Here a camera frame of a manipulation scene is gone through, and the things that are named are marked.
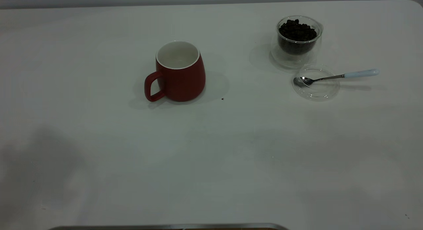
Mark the double-wall glass cup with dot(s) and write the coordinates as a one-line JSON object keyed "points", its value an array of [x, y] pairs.
{"points": [[297, 59]]}

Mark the clear round lid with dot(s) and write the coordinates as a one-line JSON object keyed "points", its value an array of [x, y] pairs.
{"points": [[317, 93]]}

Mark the red ceramic mug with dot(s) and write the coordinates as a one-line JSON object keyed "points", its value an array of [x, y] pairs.
{"points": [[185, 84]]}

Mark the roasted coffee beans pile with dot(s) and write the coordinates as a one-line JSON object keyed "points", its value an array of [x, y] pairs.
{"points": [[297, 31]]}

